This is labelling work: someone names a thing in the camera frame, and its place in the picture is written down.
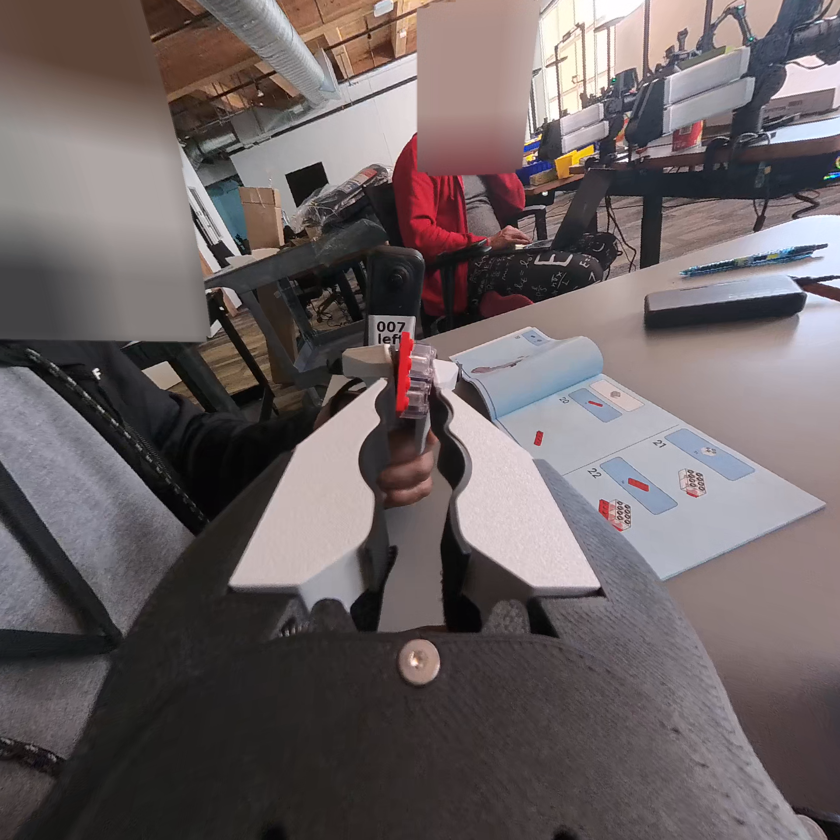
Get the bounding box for plastic wrapped black bags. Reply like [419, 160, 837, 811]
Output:
[292, 164, 396, 229]

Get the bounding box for black monitor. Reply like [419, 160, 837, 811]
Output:
[285, 163, 329, 207]

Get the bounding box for toy brick instruction booklet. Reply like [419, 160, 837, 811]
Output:
[449, 327, 826, 581]

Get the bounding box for grey metal table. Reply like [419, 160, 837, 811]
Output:
[203, 220, 389, 389]

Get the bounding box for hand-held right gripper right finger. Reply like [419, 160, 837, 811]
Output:
[434, 388, 603, 614]

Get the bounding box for black metal frame stand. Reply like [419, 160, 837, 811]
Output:
[553, 21, 589, 122]

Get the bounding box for blue pen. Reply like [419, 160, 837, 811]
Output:
[679, 243, 829, 277]

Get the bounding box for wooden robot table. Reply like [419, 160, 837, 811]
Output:
[525, 115, 840, 270]

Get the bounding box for person's left forearm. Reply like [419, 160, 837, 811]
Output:
[118, 341, 329, 519]

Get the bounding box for black box device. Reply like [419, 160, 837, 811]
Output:
[643, 274, 808, 329]

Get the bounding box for clear toy brick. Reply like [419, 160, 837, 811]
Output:
[407, 343, 438, 420]

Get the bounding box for person's left hand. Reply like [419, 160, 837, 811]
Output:
[377, 430, 441, 509]

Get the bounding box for black office chair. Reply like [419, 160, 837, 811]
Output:
[364, 182, 549, 332]

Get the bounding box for dark laptop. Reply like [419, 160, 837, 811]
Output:
[518, 167, 616, 253]

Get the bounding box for silver ventilation duct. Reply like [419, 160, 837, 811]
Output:
[197, 0, 341, 107]

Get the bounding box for cardboard box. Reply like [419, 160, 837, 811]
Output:
[238, 187, 284, 250]

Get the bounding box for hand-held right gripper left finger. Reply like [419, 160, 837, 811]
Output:
[228, 379, 396, 614]

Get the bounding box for black chest strap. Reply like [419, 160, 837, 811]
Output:
[0, 459, 126, 657]

